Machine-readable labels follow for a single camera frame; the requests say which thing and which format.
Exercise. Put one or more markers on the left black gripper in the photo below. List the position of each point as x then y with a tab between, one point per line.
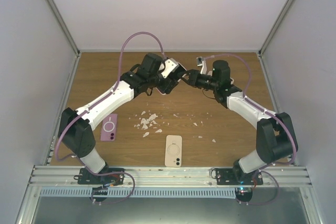
168	86

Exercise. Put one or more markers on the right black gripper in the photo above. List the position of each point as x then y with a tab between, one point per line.
193	75

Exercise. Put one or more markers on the beige phone case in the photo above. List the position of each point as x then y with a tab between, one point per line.
168	80

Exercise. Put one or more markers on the black smartphone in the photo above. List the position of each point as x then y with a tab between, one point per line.
177	73

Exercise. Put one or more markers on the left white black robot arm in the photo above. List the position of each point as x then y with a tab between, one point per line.
77	126

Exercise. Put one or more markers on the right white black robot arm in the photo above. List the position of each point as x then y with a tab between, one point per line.
275	136

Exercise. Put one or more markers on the purple phone in case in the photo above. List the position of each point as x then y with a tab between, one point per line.
109	127

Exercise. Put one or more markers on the white paint chip patch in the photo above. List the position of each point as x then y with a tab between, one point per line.
149	123

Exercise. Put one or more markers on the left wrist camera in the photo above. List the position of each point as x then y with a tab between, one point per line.
168	66

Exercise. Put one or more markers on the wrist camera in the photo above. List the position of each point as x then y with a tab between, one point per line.
201	62
168	66

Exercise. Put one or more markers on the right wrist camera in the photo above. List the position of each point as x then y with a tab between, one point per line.
201	62

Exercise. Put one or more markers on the beige phone with ring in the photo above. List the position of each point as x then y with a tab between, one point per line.
173	151

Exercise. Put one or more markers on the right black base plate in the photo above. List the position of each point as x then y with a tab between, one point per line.
231	175

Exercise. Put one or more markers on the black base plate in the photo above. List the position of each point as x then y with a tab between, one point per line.
87	178
231	175

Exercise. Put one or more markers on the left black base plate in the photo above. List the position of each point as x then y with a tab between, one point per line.
87	178

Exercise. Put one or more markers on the right aluminium corner post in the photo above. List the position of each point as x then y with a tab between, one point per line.
280	18

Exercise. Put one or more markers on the aluminium corner post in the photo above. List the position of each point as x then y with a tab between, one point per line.
280	18
56	13

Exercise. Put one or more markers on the left aluminium corner post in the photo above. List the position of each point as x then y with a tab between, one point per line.
56	13

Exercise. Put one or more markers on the grey slotted cable duct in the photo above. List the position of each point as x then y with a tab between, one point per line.
140	192

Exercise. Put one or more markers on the aluminium rail frame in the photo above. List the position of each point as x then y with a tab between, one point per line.
198	177

